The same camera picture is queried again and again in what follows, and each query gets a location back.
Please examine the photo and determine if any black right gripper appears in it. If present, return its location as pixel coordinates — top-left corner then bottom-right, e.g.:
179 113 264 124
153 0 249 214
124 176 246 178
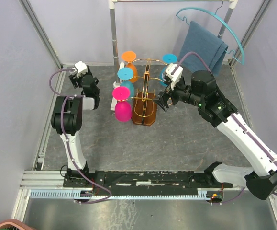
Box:
152 75 204 112

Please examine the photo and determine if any blue wine glass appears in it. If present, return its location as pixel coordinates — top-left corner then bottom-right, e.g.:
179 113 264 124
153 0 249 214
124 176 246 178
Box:
117 67 134 97
160 53 177 87

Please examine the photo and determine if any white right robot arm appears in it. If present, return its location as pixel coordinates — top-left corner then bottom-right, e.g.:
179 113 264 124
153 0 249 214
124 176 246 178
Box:
154 70 277 200

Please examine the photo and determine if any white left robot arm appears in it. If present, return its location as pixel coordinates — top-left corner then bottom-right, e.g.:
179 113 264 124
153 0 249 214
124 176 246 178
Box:
49 61 100 187

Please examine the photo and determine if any pink wine glass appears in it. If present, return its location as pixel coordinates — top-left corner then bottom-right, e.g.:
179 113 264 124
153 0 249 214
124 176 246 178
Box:
112 86 132 122

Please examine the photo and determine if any orange wine glass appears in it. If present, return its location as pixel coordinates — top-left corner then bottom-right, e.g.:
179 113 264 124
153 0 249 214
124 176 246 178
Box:
122 50 138 83

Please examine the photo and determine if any blue folded towel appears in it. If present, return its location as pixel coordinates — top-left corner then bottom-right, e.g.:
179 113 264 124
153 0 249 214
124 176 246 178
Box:
178 21 228 76

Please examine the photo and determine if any teal clothes hanger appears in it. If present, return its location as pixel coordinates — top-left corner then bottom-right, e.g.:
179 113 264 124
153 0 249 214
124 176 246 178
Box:
176 7 245 65

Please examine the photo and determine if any pink basket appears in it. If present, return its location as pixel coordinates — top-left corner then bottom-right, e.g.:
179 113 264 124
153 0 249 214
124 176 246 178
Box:
0 219 33 230

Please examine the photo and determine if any gold wire wine glass rack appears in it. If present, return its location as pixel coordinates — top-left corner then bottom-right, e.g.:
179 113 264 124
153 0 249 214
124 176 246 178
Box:
131 58 167 126

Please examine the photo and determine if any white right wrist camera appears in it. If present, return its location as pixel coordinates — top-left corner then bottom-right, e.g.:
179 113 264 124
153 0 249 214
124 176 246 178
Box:
164 63 183 90

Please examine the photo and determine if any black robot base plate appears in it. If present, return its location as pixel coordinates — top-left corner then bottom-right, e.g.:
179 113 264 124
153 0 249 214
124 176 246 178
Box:
60 171 233 194

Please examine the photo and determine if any white metal clothes rail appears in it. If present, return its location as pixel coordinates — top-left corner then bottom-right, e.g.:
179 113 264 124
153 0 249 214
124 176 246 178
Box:
108 0 239 111

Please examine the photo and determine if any light blue cable duct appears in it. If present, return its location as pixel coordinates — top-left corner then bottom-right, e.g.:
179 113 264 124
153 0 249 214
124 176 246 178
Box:
30 186 220 200

